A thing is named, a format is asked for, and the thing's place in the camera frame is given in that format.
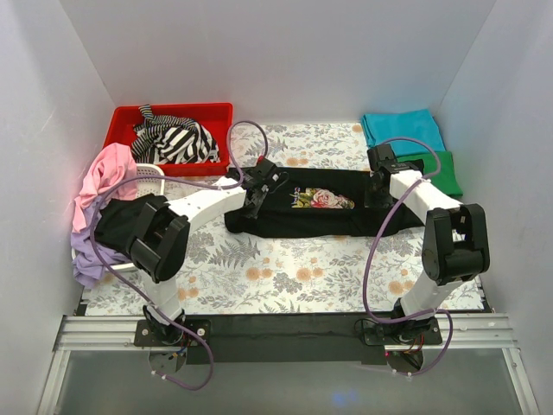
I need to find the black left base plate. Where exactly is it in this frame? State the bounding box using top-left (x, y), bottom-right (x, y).
top-left (133, 319), bottom-right (212, 348)

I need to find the folded blue t shirt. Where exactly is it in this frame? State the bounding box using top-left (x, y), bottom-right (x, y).
top-left (360, 109), bottom-right (446, 152)

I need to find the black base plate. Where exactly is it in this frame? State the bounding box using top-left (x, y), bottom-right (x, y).
top-left (353, 317), bottom-right (442, 346)
top-left (133, 319), bottom-right (212, 348)

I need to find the floral patterned table mat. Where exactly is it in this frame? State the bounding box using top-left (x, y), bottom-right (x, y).
top-left (84, 123), bottom-right (484, 316)

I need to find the white plastic laundry basket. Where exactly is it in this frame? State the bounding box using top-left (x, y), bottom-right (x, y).
top-left (71, 163), bottom-right (168, 274)

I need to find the lavender shirt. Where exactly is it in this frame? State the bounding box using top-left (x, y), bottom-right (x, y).
top-left (70, 197), bottom-right (105, 288)

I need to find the folded green t shirt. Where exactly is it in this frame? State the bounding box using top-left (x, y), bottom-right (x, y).
top-left (397, 151), bottom-right (463, 198)

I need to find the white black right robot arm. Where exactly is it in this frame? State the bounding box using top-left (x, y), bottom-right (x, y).
top-left (362, 137), bottom-right (490, 344)

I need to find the aluminium frame rail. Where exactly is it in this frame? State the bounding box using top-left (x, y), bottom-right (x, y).
top-left (54, 313), bottom-right (518, 351)

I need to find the black shirt in basket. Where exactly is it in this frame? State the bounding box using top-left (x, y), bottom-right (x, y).
top-left (94, 194), bottom-right (168, 256)

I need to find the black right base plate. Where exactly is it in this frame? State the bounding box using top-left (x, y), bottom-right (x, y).
top-left (353, 317), bottom-right (442, 346)

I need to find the red plastic bin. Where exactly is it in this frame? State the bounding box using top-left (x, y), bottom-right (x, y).
top-left (102, 102), bottom-right (234, 177)

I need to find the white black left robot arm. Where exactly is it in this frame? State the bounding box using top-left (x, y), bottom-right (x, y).
top-left (126, 158), bottom-right (289, 346)

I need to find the black white striped shirt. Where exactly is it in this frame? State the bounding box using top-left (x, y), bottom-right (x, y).
top-left (130, 105), bottom-right (220, 165)

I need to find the black floral print t shirt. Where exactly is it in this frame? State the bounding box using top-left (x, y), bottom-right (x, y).
top-left (223, 166), bottom-right (427, 239)

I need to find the pink shirt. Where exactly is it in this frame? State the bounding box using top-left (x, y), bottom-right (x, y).
top-left (72, 143), bottom-right (137, 233)

